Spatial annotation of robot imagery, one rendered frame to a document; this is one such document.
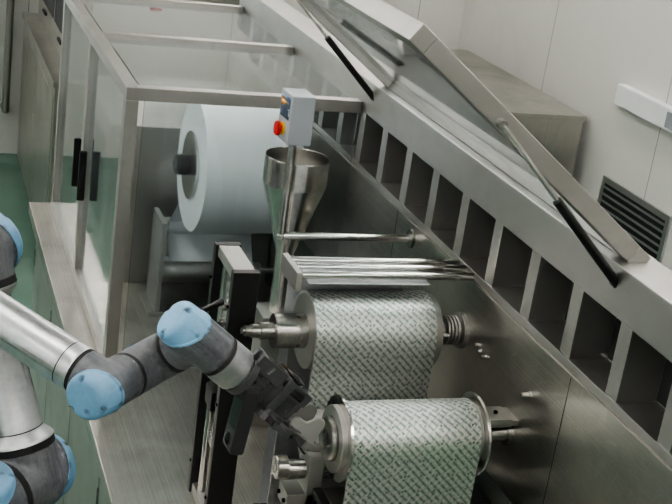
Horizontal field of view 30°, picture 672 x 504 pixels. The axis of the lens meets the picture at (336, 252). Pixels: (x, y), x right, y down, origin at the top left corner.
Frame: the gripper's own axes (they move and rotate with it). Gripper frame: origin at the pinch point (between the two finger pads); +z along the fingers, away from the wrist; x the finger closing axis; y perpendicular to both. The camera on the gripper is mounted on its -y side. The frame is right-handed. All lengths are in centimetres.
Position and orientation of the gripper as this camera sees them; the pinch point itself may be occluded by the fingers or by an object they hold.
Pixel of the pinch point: (309, 446)
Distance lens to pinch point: 214.2
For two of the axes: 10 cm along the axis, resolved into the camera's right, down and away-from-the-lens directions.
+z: 6.4, 6.0, 4.8
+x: -3.1, -3.7, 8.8
